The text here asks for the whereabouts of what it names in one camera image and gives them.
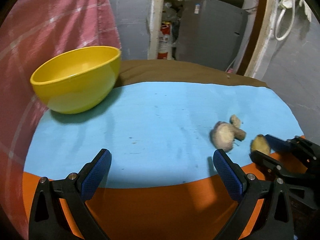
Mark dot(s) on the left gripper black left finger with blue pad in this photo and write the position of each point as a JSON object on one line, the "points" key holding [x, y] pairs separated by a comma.
{"points": [[59, 209]]}

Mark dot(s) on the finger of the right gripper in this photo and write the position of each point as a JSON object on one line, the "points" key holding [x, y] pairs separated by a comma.
{"points": [[303, 188]]}

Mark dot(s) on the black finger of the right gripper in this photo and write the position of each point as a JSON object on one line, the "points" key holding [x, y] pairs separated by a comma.
{"points": [[304, 150]]}

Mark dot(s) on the tan food piece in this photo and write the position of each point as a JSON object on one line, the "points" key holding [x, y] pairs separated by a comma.
{"points": [[259, 143]]}

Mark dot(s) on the beige mushroom cap piece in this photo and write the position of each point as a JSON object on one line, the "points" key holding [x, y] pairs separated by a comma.
{"points": [[222, 136]]}

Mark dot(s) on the brown mushroom stem piece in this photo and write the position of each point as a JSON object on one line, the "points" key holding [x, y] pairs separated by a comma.
{"points": [[239, 134]]}

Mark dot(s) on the small beige food scrap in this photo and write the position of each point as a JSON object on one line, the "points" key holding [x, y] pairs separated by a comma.
{"points": [[235, 121]]}

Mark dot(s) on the light blue cloth mat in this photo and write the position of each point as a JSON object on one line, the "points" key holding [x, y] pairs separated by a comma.
{"points": [[157, 132]]}

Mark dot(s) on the yellow plastic bowl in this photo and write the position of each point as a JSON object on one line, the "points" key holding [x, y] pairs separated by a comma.
{"points": [[77, 80]]}

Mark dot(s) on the white rubber gloves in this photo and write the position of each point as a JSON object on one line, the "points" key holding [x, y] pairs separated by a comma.
{"points": [[290, 4]]}

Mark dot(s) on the grey cabinet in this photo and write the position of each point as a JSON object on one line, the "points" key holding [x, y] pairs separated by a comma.
{"points": [[210, 33]]}

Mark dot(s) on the brown table cloth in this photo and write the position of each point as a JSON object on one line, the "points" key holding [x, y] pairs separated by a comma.
{"points": [[136, 71]]}

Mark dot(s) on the pink checked cloth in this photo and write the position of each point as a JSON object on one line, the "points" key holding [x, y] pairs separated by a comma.
{"points": [[34, 32]]}

